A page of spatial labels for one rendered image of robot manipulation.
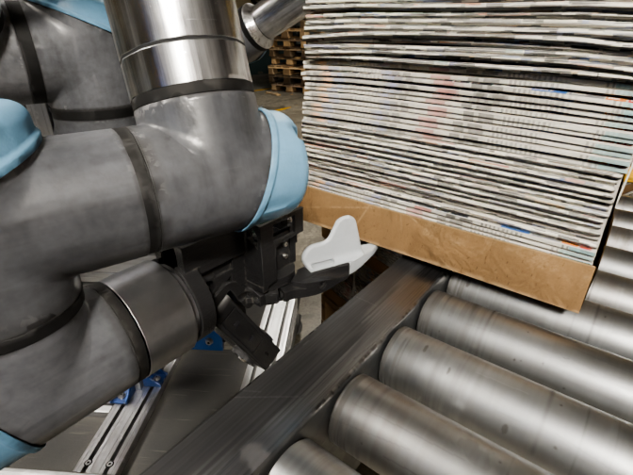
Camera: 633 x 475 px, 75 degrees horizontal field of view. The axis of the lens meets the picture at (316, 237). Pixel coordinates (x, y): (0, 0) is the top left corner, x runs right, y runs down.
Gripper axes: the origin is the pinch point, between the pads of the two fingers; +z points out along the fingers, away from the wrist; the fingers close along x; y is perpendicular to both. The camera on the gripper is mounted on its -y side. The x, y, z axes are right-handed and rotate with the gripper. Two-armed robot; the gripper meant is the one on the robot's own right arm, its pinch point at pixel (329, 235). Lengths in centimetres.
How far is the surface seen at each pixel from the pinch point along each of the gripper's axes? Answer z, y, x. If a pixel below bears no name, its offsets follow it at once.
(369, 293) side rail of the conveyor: -6.8, -0.1, -9.6
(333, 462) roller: -21.5, -0.4, -16.4
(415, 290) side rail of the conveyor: -3.9, -0.1, -12.6
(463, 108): 0.7, 15.1, -12.7
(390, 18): -0.1, 21.5, -5.8
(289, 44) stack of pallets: 539, -6, 486
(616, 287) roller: 8.5, -0.4, -26.6
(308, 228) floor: 130, -81, 110
